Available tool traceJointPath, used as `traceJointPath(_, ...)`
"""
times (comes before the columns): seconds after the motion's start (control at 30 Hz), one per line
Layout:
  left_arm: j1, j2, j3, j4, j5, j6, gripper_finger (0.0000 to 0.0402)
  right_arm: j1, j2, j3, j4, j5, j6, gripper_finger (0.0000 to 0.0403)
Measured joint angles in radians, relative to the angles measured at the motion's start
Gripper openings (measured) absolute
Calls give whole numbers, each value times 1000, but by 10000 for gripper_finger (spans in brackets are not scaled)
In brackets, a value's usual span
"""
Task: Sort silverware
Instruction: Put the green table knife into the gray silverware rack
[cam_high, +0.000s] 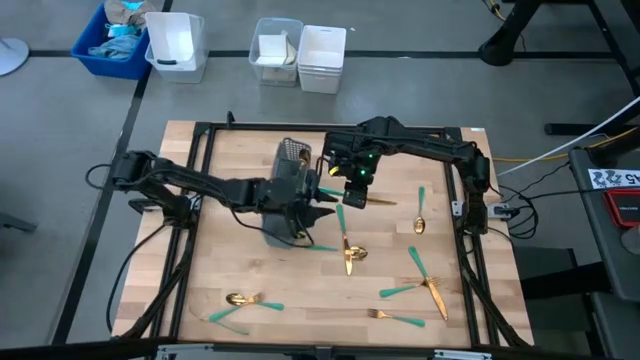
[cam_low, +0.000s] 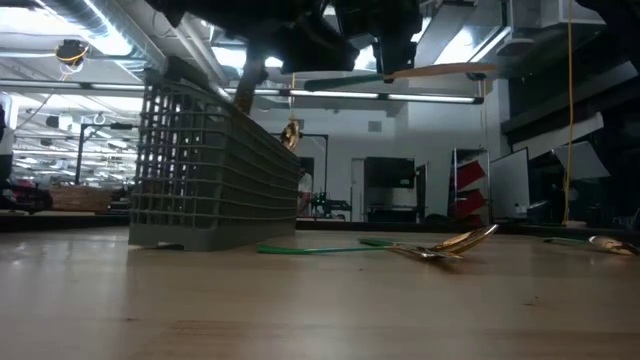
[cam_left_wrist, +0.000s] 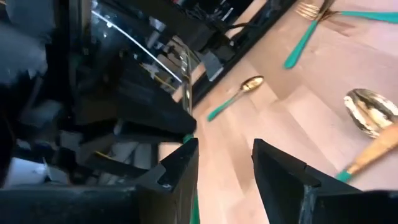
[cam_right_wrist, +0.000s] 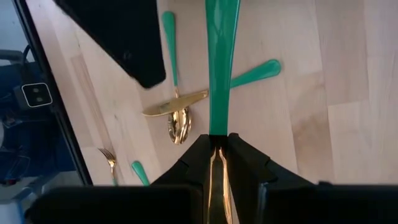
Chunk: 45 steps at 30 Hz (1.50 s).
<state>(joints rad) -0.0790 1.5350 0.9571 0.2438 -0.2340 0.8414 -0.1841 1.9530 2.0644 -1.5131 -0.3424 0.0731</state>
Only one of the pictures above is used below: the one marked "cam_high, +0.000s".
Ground white folded paper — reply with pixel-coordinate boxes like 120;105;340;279
257;30;296;66

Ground silver aluminium extrusion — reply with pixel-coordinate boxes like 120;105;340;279
154;344;494;360

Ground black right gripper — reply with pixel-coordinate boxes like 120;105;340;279
327;148;378;210

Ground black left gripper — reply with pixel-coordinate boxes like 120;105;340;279
257;172;340;231

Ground grey adapter box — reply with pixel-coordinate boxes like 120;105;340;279
487;202;521;221

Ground green-handled cutlery piece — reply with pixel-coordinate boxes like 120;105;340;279
215;319;251;337

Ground yellow floor cable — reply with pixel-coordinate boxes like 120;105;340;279
492;127;640;164

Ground tan cloth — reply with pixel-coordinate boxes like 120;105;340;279
103;0;156;26

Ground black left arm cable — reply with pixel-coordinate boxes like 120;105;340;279
229;199;315;250

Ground black stand foot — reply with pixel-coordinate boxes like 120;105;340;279
0;212;39;234

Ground blue plastic bin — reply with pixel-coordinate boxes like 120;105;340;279
71;3;151;81

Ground black power cable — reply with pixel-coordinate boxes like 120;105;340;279
105;219;174;335
84;162;126;192

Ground teal cloth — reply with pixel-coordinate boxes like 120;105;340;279
107;22;144;39

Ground clear plastic bin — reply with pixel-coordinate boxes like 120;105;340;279
248;17;305;87

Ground white plastic bin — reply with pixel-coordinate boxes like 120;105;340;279
297;24;348;95
144;11;209;84

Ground grey-blue cloth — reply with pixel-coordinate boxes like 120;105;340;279
87;34;136;61

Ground white cable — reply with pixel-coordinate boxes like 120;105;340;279
496;94;640;177

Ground red black device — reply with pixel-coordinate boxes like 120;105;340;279
602;188;640;230

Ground dark grey cart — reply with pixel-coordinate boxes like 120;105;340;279
568;127;640;304

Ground grey plastic silverware basket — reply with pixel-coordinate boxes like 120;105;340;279
263;136;315;250

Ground black aluminium table frame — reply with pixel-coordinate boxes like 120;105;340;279
112;110;534;351

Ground black stand legs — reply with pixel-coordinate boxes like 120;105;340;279
477;0;640;99

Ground white printed label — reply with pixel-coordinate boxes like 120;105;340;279
588;168;640;190

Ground white round stand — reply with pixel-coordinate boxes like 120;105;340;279
0;37;30;77

